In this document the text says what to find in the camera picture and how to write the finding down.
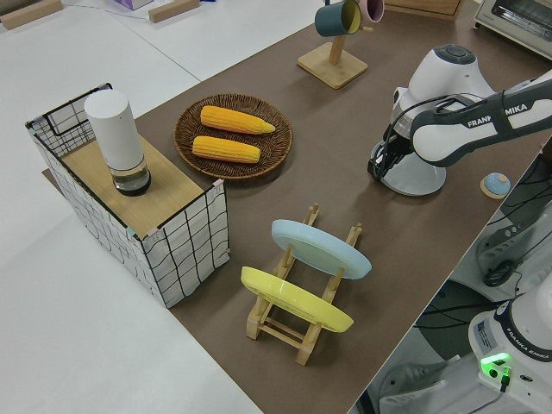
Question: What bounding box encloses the cream toaster oven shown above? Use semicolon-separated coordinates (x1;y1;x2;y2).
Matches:
473;0;552;60

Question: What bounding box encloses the wooden block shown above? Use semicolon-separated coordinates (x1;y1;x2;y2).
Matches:
0;0;63;30
147;0;190;23

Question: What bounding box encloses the wooden plate rack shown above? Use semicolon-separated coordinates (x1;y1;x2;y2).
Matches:
245;202;363;367

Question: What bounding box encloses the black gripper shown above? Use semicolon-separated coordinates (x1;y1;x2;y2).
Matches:
367;124;411;183

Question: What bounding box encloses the gray arm mounting base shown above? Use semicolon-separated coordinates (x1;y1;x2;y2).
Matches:
374;361;475;414

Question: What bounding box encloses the gray plate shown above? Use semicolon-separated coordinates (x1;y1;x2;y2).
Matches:
382;153;448;198

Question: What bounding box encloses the pink mug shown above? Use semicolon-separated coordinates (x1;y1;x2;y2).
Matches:
360;0;386;23

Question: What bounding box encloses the yellow plate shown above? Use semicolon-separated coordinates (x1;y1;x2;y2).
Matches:
240;266;355;334

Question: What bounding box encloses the wooden mug tree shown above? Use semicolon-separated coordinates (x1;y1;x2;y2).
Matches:
297;0;369;91

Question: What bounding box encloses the teal mug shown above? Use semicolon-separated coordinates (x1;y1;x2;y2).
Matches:
314;0;362;37

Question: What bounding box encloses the white cylinder grinder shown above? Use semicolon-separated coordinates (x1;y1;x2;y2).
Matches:
84;89;153;198

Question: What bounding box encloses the brown wicker basket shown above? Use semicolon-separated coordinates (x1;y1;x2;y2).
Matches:
173;93;294;181

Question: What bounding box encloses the light blue plate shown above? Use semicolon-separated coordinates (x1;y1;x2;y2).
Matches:
271;219;373;280

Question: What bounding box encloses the yellow corn cob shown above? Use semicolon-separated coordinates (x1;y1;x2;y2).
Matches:
191;135;262;166
200;105;277;135

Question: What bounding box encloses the wire grid storage box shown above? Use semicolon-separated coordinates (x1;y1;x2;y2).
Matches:
24;82;232;310

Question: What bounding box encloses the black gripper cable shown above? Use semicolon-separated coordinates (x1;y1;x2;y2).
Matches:
379;95;469;173

